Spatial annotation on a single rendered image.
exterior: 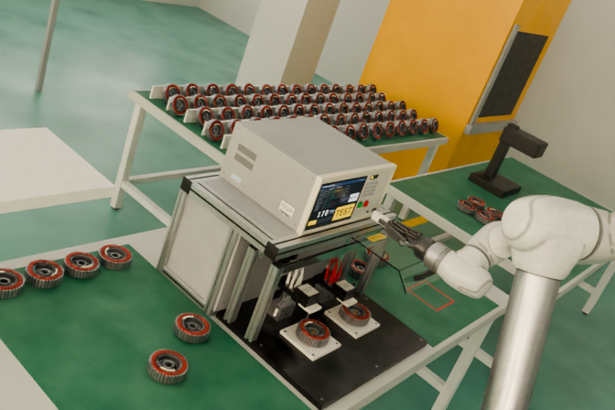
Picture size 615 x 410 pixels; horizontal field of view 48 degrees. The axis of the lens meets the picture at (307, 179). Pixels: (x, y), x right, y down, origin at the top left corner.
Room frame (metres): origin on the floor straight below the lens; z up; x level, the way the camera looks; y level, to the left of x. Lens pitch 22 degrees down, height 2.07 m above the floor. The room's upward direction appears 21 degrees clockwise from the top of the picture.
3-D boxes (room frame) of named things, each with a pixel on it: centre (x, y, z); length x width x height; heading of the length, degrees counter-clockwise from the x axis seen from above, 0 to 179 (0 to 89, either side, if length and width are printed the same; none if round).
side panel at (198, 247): (1.95, 0.25, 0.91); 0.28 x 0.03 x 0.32; 57
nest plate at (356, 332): (2.11, -0.32, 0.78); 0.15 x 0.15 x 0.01; 57
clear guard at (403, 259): (2.18, -0.36, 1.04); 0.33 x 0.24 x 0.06; 57
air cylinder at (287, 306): (1.98, -0.07, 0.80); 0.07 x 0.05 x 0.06; 147
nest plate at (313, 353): (1.90, -0.19, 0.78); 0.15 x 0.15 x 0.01; 57
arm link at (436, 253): (1.97, -0.47, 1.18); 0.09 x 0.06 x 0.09; 147
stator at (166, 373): (1.54, 0.18, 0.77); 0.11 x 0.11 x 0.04
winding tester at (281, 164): (2.19, 0.01, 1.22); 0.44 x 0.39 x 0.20; 147
